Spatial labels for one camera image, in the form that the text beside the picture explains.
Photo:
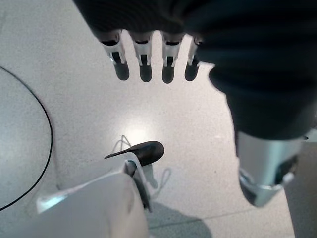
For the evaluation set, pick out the dark robot foot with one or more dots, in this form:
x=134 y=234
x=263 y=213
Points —
x=148 y=151

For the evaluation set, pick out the silver robot leg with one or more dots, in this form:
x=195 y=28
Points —
x=99 y=210

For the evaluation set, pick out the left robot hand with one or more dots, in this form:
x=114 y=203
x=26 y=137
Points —
x=247 y=49

